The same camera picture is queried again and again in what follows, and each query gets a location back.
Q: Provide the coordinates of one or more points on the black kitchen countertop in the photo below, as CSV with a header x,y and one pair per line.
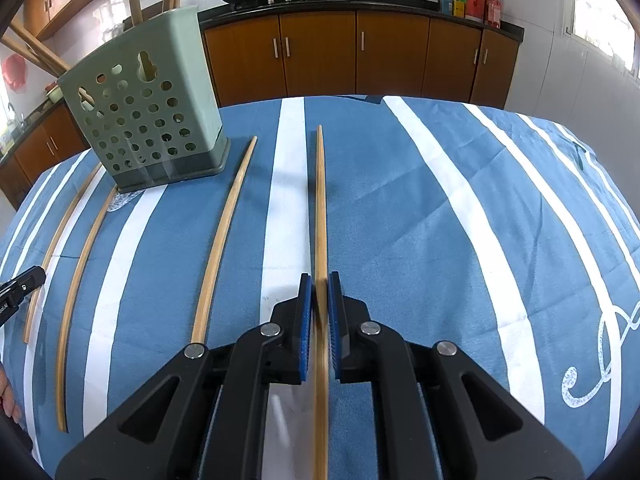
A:
x,y
400,1

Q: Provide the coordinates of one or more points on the person's left hand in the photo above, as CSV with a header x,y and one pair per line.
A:
x,y
10,400

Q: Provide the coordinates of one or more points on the large barred window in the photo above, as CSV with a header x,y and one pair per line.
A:
x,y
600,5

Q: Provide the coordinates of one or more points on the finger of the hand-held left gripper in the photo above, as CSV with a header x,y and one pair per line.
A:
x,y
25,282

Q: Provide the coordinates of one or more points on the green perforated utensil holder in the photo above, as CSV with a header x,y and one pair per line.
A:
x,y
150,120

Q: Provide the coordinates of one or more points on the wooden base cabinets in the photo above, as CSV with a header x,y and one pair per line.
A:
x,y
390,55

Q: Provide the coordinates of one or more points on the green basin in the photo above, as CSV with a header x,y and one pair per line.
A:
x,y
54,94

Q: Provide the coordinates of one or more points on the hanging red plastic bag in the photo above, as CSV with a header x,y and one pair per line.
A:
x,y
14,72

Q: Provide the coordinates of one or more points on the blue white striped tablecloth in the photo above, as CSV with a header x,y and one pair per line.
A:
x,y
450,235

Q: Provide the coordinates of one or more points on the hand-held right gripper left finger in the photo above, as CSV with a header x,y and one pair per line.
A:
x,y
305,330

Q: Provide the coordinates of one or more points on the tall red bottle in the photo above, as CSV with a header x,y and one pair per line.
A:
x,y
493,10

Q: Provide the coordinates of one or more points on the gas stove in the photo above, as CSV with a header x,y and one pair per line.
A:
x,y
280,0

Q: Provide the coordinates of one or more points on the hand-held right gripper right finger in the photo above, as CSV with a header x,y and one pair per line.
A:
x,y
336,330

